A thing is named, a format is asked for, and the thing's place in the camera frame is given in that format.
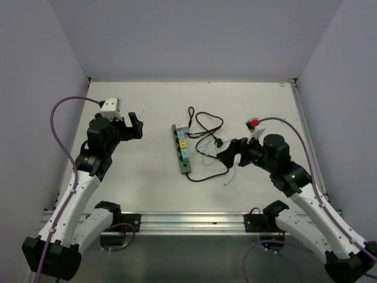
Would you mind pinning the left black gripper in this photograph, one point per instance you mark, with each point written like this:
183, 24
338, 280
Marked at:
122, 124

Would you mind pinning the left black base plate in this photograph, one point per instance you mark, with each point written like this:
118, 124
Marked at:
133, 219

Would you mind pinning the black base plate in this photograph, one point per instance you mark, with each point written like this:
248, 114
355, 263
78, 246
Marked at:
254, 221
133, 219

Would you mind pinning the teal charger plug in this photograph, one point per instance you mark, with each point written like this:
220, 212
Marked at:
185, 155

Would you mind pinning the light blue charger plug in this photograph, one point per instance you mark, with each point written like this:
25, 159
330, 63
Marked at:
181, 135

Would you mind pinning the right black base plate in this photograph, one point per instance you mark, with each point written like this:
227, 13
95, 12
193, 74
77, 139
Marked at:
254, 221

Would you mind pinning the aluminium rail frame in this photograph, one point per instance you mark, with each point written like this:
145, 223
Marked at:
145, 176

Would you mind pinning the yellow usb charger plug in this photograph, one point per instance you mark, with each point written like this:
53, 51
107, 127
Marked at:
182, 144

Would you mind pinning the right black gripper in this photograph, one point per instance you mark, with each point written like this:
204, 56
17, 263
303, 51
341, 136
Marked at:
237, 146

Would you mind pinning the green power strip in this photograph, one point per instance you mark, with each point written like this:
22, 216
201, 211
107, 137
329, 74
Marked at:
185, 167

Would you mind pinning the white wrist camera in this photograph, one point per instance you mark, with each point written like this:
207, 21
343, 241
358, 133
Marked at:
255, 128
111, 109

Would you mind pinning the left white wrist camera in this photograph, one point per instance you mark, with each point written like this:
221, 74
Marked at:
111, 109

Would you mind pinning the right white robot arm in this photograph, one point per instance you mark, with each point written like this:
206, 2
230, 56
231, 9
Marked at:
346, 255

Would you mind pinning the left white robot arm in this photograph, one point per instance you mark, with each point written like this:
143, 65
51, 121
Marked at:
58, 248

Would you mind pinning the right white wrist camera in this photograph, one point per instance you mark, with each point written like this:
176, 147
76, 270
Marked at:
255, 128

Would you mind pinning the white charger plug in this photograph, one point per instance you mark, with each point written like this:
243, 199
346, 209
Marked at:
182, 127

